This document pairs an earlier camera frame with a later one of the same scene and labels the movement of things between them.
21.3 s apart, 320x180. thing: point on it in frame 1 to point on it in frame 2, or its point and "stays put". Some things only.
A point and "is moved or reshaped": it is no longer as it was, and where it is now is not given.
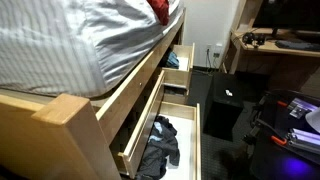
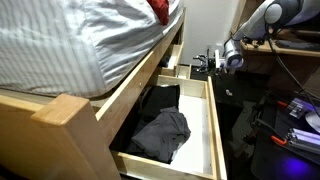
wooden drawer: x=129 y=158 is moved or reshaped
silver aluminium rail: x=304 y=139 stays put
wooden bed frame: x=50 y=137 stays put
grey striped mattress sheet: x=69 y=47 stays put
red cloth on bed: x=161 y=9 stays put
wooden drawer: x=174 y=94 to x=183 y=72
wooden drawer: x=179 y=77 is moved or reshaped
